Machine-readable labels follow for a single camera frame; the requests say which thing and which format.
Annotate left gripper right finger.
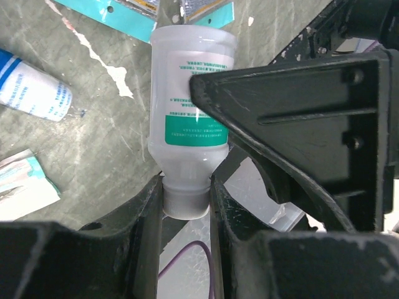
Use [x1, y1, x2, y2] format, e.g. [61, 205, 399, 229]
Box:
[210, 179, 398, 298]

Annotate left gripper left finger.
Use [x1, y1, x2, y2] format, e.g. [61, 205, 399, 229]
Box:
[1, 176, 162, 298]

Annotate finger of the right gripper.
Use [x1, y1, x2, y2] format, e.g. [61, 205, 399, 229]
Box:
[189, 49, 396, 232]

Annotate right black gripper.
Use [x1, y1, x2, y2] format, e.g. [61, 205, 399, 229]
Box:
[307, 0, 399, 60]

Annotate white bottle green label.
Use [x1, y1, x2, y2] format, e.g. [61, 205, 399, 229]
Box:
[148, 25, 237, 221]

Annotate white teal bandage wrappers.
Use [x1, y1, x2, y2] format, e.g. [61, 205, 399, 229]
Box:
[1, 149, 60, 222]

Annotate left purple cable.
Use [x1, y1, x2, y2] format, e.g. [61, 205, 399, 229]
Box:
[157, 240, 218, 299]

